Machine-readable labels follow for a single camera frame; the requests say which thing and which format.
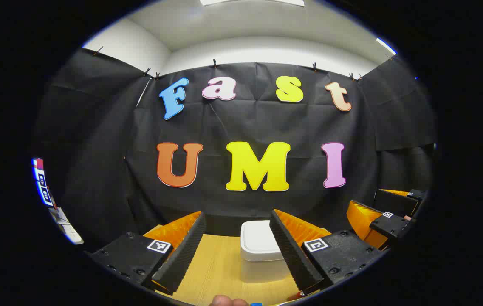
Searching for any computer monitor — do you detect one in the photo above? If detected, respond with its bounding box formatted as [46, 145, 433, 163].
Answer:
[32, 157, 57, 209]

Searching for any white side table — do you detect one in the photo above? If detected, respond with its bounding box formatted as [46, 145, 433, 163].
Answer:
[48, 206, 84, 245]

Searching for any row of black cloth clips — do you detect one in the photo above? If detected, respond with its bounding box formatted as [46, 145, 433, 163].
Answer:
[95, 46, 395, 81]

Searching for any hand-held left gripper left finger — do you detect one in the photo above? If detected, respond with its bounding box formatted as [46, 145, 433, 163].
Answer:
[86, 210, 206, 296]

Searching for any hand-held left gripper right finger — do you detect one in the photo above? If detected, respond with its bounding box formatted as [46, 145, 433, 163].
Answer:
[269, 208, 388, 299]

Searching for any ceiling light panel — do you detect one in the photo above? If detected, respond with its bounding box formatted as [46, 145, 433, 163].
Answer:
[376, 37, 397, 55]
[200, 0, 305, 7]

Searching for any white desktop garbage bin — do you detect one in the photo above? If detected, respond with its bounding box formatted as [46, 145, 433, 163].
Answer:
[240, 220, 293, 283]

